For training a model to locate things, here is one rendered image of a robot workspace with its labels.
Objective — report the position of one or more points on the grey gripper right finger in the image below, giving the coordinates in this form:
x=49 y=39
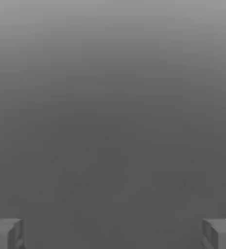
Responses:
x=221 y=234

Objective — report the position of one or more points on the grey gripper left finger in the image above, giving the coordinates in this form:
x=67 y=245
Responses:
x=3 y=234

